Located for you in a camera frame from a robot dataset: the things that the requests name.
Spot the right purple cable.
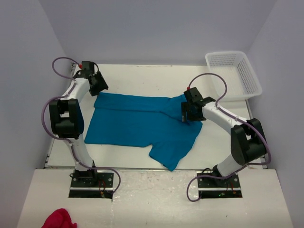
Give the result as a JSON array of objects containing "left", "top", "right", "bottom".
[{"left": 186, "top": 73, "right": 271, "bottom": 202}]

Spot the white plastic basket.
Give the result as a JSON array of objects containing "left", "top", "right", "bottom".
[{"left": 205, "top": 51, "right": 262, "bottom": 102}]

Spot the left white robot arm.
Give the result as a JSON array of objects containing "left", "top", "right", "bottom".
[{"left": 47, "top": 61, "right": 108, "bottom": 187}]

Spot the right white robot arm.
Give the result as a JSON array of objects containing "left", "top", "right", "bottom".
[{"left": 181, "top": 87, "right": 269, "bottom": 187}]

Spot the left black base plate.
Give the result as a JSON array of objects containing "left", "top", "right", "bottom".
[{"left": 68, "top": 170, "right": 114, "bottom": 200}]

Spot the red t shirt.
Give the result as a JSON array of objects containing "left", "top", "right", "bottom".
[{"left": 42, "top": 209, "right": 77, "bottom": 228}]

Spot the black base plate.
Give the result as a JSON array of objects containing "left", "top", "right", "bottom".
[
  {"left": 197, "top": 174, "right": 243, "bottom": 199},
  {"left": 68, "top": 170, "right": 114, "bottom": 200}
]

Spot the blue t shirt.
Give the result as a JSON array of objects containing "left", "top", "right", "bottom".
[{"left": 85, "top": 93, "right": 203, "bottom": 171}]

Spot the purple cable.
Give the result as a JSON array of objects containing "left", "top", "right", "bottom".
[
  {"left": 186, "top": 73, "right": 271, "bottom": 202},
  {"left": 41, "top": 57, "right": 121, "bottom": 198}
]

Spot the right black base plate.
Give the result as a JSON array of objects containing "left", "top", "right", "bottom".
[{"left": 197, "top": 174, "right": 243, "bottom": 199}]

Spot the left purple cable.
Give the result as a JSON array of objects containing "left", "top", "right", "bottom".
[{"left": 41, "top": 57, "right": 121, "bottom": 198}]

